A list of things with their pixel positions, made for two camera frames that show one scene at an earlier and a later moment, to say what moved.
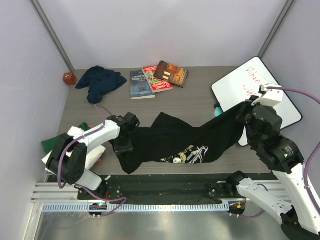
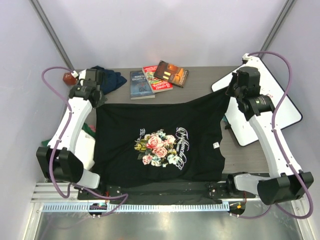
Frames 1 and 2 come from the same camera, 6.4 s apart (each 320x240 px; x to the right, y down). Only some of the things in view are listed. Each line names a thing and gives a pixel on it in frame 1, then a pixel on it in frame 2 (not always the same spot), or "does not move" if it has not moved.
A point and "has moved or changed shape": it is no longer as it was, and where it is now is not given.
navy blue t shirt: [99, 82] does not move
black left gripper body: [123, 144] → [102, 100]
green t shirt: [48, 144] does not move
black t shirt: [169, 140] has moved or changed shape
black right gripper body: [249, 102] → [233, 89]
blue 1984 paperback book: [140, 88] does not move
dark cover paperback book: [171, 73] does not move
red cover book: [156, 84] does not move
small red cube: [69, 78] does not move
